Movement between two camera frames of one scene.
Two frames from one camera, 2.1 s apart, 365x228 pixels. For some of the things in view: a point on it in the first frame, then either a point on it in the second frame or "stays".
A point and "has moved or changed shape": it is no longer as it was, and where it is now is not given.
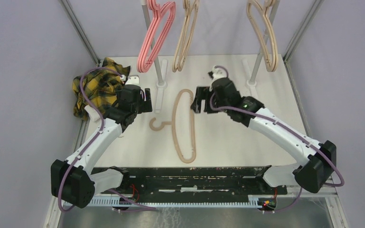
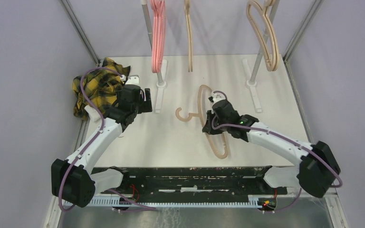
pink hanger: [143, 65] has moved or changed shape
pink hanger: [149, 42] has moved or changed shape
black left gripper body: [139, 107] stays
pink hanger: [143, 66] has moved or changed shape
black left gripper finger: [148, 106] stays
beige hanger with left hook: [174, 121] -> [199, 115]
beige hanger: [186, 3] has moved or changed shape
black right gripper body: [222, 103] -> [218, 123]
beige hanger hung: [272, 61] stays
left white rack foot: [160, 87] stays
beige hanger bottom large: [190, 7] has moved or changed shape
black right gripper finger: [202, 93] -> [208, 128]
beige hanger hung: [273, 59] stays
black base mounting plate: [197, 184] stays
